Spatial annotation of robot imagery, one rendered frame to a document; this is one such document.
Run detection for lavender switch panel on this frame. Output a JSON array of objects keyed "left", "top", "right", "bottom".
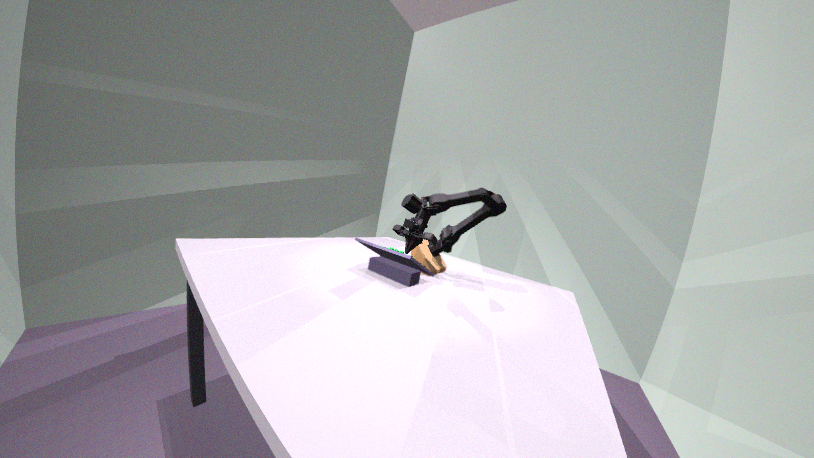
[{"left": 354, "top": 237, "right": 435, "bottom": 287}]

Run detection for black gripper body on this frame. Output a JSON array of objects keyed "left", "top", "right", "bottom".
[{"left": 393, "top": 216, "right": 438, "bottom": 246}]

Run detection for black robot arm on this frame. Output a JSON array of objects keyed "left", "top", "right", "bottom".
[{"left": 401, "top": 188, "right": 507, "bottom": 257}]

